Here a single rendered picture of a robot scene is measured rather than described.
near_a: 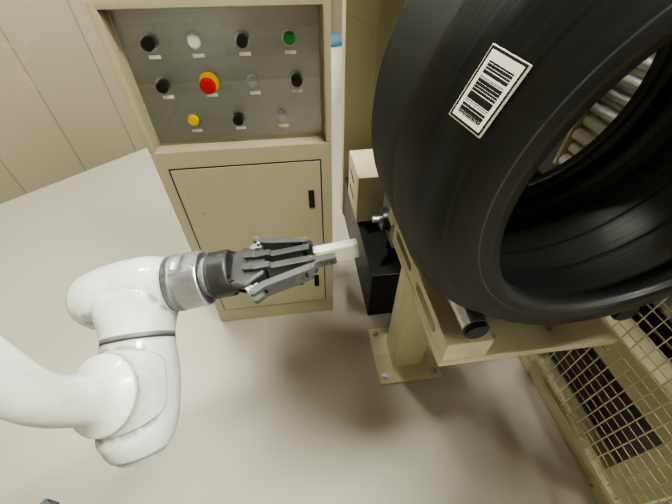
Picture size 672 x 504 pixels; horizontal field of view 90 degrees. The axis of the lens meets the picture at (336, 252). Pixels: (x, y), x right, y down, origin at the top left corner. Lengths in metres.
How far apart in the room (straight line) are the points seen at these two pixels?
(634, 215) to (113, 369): 0.90
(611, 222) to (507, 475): 1.01
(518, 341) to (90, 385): 0.70
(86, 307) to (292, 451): 1.02
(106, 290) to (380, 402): 1.16
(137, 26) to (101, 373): 0.84
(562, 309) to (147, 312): 0.61
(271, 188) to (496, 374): 1.22
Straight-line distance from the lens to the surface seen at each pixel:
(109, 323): 0.58
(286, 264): 0.52
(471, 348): 0.68
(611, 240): 0.83
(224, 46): 1.07
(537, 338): 0.80
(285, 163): 1.13
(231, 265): 0.55
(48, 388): 0.48
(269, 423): 1.50
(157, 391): 0.55
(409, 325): 1.30
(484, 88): 0.33
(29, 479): 1.79
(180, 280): 0.54
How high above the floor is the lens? 1.40
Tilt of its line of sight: 45 degrees down
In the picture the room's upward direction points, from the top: straight up
